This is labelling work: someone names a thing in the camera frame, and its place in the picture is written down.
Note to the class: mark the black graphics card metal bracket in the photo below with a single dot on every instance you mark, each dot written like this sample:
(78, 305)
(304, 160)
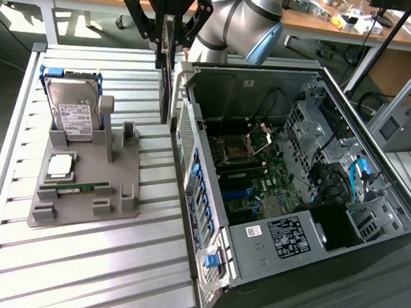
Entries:
(165, 88)

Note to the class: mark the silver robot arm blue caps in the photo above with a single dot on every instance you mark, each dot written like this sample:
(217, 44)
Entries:
(235, 25)

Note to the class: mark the black chair caster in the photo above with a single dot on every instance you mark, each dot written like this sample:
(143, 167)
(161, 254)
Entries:
(120, 22)

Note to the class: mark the blue plastic disk carrier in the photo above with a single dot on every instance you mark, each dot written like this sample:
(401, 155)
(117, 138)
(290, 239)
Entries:
(56, 70)

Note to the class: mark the grey metal device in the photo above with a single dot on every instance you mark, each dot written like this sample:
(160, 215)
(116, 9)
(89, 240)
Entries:
(302, 2)

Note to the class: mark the silver hard disk white label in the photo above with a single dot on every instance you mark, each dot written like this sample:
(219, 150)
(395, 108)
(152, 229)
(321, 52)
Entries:
(71, 109)

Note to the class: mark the open black silver PC case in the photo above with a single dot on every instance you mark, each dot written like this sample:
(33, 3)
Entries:
(206, 140)

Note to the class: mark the silver socket cover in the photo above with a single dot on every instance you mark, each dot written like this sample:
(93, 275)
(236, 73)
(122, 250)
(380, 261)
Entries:
(261, 138)

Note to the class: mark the CPU socket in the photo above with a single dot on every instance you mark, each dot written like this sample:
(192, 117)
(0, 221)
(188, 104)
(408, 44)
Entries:
(235, 150)

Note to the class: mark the white black small box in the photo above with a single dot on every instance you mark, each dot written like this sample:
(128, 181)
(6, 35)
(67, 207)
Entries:
(347, 21)

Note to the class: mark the silver disk bay cage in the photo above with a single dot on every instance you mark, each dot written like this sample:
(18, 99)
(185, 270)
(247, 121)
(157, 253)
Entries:
(309, 129)

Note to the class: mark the silver CPU chip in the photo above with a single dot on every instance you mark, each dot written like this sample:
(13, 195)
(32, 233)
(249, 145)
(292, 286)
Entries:
(61, 167)

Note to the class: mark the green Dell motherboard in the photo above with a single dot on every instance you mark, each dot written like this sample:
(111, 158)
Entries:
(281, 180)

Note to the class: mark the green RAM stick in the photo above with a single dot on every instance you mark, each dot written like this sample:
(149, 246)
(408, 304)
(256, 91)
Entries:
(83, 187)

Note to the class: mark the black monitor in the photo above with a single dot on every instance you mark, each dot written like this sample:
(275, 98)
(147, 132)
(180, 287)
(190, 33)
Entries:
(384, 18)

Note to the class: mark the black tripod pole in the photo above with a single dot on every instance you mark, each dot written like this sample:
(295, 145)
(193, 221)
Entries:
(386, 45)

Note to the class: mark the silver chipset heat sink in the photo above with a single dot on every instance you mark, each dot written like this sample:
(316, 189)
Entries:
(273, 207)

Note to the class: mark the grey plastic parts rack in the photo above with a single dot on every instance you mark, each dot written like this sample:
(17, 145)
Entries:
(81, 209)

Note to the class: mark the grey power supply unit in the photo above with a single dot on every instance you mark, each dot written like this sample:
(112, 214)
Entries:
(241, 248)

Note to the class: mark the blue case latch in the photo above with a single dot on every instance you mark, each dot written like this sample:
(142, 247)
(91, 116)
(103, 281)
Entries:
(211, 261)

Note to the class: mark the silver disk bay tray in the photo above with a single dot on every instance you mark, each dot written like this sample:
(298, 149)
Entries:
(370, 222)

